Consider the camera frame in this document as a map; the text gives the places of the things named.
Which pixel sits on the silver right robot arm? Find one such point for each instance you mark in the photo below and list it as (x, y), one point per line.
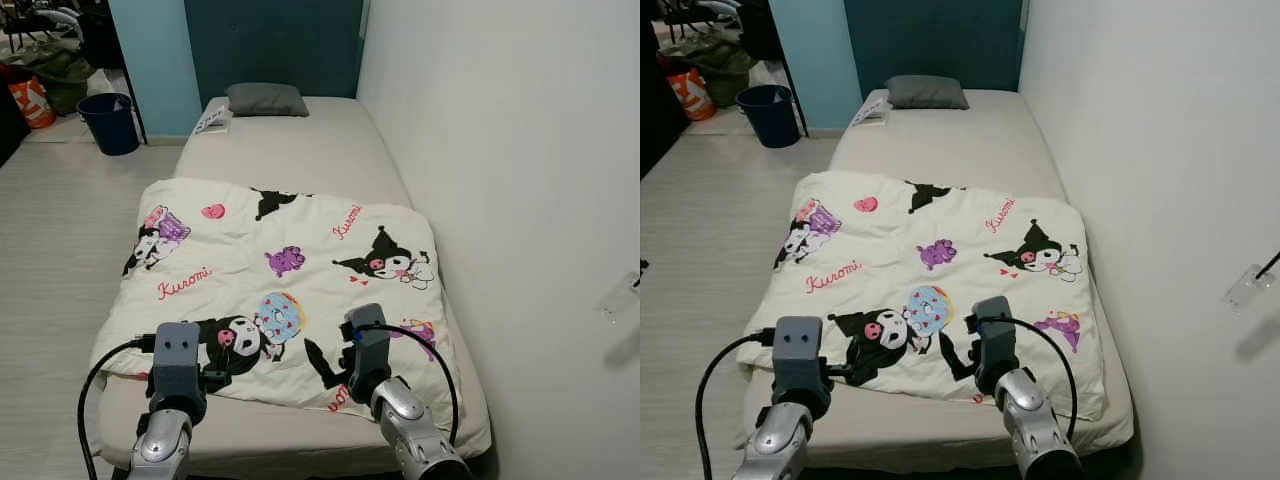
(1040, 430)
(420, 435)

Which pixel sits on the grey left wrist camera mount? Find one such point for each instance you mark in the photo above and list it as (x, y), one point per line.
(800, 365)
(177, 370)

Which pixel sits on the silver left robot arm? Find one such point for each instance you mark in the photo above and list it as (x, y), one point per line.
(160, 445)
(775, 445)

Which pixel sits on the blue fabric headboard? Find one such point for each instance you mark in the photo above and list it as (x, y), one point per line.
(930, 35)
(270, 40)

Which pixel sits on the blue round trash bin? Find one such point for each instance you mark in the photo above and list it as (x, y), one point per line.
(108, 125)
(768, 118)

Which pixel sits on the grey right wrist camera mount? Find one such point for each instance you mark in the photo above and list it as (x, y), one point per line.
(997, 345)
(370, 355)

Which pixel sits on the cream cartoon print quilt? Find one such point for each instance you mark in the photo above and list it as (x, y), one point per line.
(300, 300)
(950, 215)

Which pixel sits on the black foam floor mat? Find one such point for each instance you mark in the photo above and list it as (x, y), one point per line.
(644, 275)

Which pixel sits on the white green legged robot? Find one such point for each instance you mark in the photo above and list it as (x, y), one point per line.
(65, 17)
(722, 8)

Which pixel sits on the black folding chair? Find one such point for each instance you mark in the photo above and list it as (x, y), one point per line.
(20, 20)
(680, 15)

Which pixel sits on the white sheeted mattress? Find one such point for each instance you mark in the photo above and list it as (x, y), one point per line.
(300, 150)
(950, 145)

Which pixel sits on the orange white plastic bag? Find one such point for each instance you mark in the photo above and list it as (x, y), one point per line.
(33, 102)
(692, 95)

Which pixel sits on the grey fabric pillow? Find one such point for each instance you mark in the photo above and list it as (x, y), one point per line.
(927, 92)
(267, 100)

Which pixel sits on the crumpled olive green cloth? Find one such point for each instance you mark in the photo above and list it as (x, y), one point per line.
(65, 70)
(725, 60)

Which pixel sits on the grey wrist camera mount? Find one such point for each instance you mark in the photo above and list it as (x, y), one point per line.
(800, 365)
(370, 355)
(177, 370)
(997, 345)

